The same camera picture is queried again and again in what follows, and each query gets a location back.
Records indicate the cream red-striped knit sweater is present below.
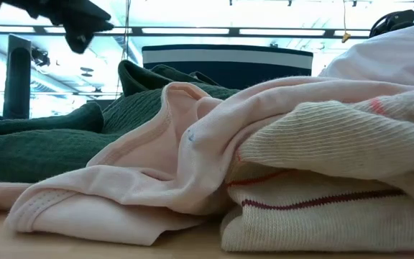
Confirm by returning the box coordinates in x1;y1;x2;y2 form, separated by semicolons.
220;84;414;253

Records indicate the dark green knit sweater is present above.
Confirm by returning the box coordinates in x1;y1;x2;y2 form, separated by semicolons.
0;59;240;184

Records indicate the black garment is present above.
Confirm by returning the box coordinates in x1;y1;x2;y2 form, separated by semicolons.
0;0;115;55

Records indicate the white garment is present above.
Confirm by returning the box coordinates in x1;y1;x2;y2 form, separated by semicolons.
318;21;414;88

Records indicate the pale pink garment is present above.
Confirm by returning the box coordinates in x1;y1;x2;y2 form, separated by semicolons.
0;76;414;247

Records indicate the navy white striped fabric bin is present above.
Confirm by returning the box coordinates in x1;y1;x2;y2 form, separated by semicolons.
141;44;314;91

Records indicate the black ceiling light rail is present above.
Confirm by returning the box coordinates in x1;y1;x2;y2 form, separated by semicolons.
0;24;372;39

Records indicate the yellow hanging cord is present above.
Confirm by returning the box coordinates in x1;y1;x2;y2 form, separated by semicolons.
341;0;352;44

